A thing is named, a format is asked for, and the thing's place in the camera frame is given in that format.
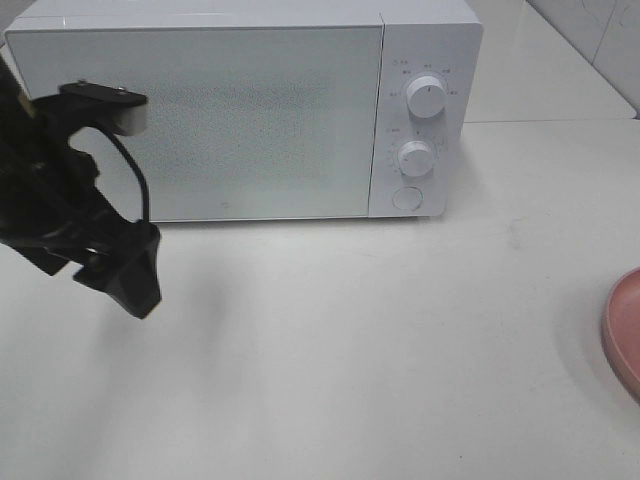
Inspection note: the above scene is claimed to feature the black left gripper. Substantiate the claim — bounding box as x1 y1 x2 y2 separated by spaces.
1 114 162 319

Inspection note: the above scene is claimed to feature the white microwave door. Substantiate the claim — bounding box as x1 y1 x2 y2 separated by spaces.
8 27 382 221

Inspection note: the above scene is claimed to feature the round white door button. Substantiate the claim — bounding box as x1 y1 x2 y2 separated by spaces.
392 187 423 211

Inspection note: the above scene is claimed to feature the white timer knob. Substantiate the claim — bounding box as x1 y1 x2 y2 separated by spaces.
398 141 436 178

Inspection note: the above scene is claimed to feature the pink round plate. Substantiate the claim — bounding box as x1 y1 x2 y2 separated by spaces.
601 268 639 403

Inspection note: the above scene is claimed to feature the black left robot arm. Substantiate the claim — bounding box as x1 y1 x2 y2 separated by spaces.
1 64 161 319

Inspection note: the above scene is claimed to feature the white microwave oven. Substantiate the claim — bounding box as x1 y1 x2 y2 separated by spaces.
4 1 483 218

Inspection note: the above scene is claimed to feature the upper white power knob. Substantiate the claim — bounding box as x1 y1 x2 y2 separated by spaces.
406 73 446 119

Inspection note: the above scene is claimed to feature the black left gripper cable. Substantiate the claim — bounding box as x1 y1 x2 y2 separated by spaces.
99 127 151 224

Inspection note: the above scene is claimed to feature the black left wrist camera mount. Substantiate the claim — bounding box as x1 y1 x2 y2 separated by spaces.
32 81 148 145

